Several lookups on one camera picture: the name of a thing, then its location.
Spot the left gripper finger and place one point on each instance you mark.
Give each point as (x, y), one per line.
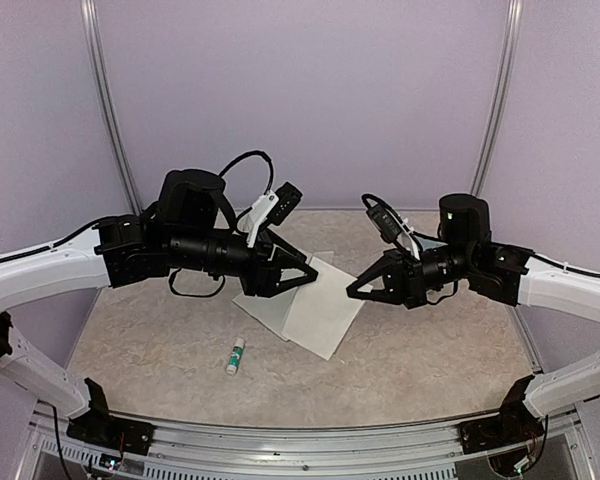
(285, 255)
(276, 284)

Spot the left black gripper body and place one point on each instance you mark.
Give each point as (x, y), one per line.
(257, 281)

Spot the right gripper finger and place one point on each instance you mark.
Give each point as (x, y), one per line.
(384, 269)
(385, 296)

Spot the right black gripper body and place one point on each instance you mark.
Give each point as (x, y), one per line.
(412, 278)

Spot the white letter sheet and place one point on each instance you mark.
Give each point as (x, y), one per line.
(340, 314)
(262, 310)

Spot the teal blue envelope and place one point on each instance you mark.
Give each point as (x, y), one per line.
(430, 244)

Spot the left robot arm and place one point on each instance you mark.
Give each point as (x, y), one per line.
(191, 226)

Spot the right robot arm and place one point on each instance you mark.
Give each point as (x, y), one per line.
(514, 275)

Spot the white green glue stick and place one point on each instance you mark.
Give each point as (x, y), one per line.
(235, 358)

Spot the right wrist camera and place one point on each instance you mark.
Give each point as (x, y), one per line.
(393, 229)

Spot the front aluminium rail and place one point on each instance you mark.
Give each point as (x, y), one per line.
(420, 450)

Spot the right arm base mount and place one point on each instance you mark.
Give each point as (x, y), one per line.
(512, 424)

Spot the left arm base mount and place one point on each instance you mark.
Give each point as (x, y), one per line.
(98, 426)

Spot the right aluminium frame post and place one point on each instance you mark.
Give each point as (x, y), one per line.
(498, 103)

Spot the aluminium frame post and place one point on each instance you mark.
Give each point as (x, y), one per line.
(98, 65)
(498, 103)

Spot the left aluminium frame post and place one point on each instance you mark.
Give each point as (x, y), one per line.
(98, 65)

